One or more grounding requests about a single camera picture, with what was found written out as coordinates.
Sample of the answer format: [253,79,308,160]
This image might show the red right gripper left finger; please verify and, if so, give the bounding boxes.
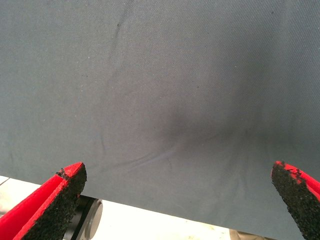
[0,161,88,240]

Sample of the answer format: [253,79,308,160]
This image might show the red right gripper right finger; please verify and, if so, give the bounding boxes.
[271,160,320,240]

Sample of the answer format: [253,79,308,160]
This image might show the black round column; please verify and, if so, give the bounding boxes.
[63,195,104,240]

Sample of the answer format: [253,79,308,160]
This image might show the person's leg in khaki trousers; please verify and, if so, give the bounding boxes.
[229,229,266,240]

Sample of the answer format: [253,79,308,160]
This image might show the dark grey table cloth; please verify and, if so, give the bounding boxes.
[0,0,320,237]

